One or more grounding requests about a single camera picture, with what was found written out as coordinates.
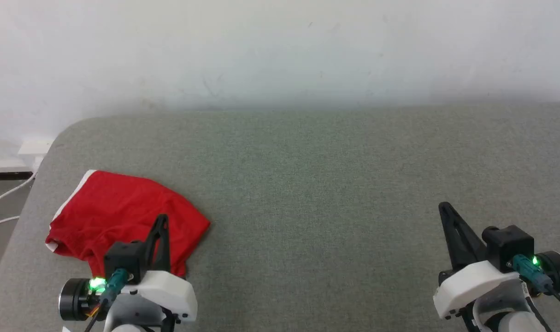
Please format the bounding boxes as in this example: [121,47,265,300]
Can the left black cable teal plug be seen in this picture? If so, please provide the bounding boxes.
[83,268,131,332]

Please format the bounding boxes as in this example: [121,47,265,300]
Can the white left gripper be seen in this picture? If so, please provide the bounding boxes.
[121,214,198,322]

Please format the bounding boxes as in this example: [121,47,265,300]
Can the red shorts with white waistband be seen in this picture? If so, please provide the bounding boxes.
[45,170,211,279]

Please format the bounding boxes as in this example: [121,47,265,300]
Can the black cable teal plug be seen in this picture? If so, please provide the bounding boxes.
[510,254,560,315]
[83,268,131,332]

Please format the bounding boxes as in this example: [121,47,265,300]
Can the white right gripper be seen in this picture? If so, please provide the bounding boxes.
[433,202,522,320]

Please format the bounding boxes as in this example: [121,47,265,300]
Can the right black cable teal plug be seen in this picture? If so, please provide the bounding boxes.
[510,254,560,315]

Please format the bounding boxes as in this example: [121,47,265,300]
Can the white wall socket box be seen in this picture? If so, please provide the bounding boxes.
[17,137,55,156]

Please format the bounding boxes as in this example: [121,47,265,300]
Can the long white power cable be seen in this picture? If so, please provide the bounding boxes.
[0,157,43,215]

